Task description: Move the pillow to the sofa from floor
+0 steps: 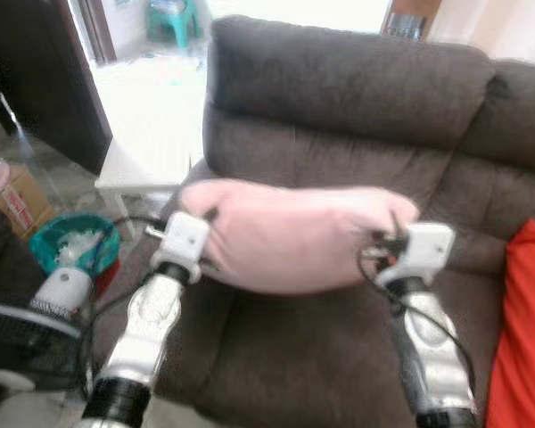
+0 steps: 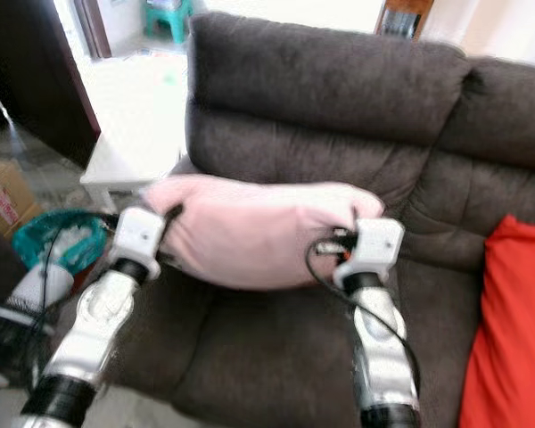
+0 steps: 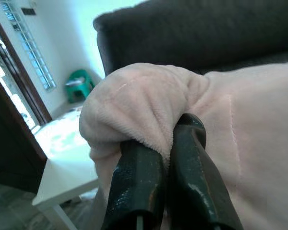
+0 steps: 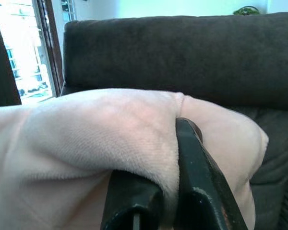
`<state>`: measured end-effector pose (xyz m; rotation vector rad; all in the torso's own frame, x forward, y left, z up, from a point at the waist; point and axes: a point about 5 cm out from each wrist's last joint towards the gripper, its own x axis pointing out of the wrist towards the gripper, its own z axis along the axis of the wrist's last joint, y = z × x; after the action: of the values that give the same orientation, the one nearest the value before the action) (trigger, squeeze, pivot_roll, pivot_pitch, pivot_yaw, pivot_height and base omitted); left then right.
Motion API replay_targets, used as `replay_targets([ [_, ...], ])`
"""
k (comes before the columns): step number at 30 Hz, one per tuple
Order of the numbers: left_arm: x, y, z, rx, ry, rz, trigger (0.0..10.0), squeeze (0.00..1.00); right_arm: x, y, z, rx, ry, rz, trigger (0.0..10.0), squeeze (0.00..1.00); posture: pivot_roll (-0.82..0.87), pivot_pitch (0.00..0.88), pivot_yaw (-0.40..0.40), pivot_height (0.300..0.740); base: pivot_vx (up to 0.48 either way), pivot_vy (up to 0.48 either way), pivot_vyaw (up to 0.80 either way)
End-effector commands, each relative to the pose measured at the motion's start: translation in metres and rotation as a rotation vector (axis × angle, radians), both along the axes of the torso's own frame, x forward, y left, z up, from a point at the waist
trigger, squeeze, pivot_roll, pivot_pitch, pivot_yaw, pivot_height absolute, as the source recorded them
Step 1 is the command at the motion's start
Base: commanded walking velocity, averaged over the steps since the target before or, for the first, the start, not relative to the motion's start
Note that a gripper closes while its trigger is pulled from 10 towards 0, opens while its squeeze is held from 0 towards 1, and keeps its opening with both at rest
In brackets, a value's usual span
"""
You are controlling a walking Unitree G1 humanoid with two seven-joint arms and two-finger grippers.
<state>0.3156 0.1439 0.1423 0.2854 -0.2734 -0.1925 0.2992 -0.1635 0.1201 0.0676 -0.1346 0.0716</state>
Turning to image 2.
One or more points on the white crumpled plastic bag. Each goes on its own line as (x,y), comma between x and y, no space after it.
(71,242)

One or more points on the dark brown fabric sofa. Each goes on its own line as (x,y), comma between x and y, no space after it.
(321,98)

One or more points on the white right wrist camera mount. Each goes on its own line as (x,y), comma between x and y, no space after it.
(379,245)

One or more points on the dark wooden door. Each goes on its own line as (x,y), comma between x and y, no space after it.
(27,71)

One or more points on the white low table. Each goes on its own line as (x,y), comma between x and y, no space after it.
(125,165)

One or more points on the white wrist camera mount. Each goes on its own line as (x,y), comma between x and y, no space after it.
(379,245)
(141,236)

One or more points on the brown wooden cabinet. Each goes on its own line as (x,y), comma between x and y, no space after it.
(406,11)

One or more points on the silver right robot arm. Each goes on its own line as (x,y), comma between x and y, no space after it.
(383,357)

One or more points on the teal plastic basket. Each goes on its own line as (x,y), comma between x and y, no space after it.
(28,242)

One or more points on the red cushion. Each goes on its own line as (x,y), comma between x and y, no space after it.
(508,330)

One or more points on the green plastic stool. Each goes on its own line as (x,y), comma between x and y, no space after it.
(169,16)

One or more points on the pink pillow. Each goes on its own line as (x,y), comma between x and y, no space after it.
(259,227)

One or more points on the brown cardboard box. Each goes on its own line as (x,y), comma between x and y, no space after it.
(13,201)

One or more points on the white fan with black grille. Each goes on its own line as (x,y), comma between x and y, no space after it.
(45,285)

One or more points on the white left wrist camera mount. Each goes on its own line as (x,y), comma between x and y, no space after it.
(141,236)

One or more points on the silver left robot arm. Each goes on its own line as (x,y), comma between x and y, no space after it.
(94,330)

